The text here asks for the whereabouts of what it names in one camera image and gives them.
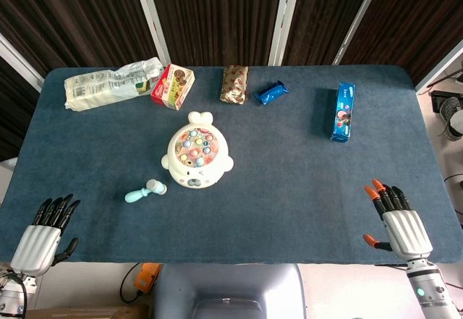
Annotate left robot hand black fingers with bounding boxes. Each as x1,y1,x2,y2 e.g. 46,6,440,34
9,193,81,277

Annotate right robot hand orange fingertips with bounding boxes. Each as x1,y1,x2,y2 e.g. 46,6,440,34
362,179,434,262

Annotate light blue toy hammer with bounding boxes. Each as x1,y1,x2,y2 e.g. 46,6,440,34
124,179,168,204

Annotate white seal whack-a-mole toy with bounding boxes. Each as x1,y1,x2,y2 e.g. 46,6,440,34
161,111,234,190

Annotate cardboard box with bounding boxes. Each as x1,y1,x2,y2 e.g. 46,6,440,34
27,304,149,319

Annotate orange device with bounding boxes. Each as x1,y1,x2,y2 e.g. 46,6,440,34
133,263,163,293

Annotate grey sneaker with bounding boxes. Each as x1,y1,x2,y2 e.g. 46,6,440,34
439,96,463,141

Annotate blue table cloth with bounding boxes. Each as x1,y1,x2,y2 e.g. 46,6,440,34
0,64,463,265

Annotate blue cookie box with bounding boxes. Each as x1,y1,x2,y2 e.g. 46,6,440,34
329,82,357,143

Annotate black floor object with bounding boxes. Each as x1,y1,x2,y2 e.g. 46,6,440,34
429,90,463,112

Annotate pale yellow cracker bag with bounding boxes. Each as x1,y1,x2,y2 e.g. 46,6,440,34
64,56,164,112

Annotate grey robot torso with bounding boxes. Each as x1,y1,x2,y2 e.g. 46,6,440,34
153,263,307,319

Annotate small blue cookie packet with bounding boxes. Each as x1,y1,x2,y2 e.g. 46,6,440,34
253,80,290,106

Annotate red biscuit box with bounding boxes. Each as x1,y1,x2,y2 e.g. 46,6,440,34
150,63,196,111

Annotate gold brown snack packet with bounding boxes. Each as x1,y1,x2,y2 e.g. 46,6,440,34
219,64,250,104

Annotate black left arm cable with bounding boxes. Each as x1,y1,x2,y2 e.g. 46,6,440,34
5,273,29,315

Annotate black floor cable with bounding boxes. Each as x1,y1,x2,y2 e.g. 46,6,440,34
119,263,145,304

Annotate white partition post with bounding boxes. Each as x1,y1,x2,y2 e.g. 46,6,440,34
415,40,463,94
130,0,171,66
268,0,303,67
332,0,387,66
0,33,45,93

